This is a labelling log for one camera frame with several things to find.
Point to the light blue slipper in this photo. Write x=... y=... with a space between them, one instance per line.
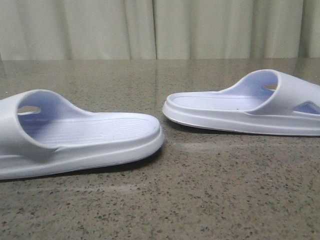
x=42 y=133
x=265 y=102

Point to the pale green curtain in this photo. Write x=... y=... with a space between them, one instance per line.
x=158 y=29

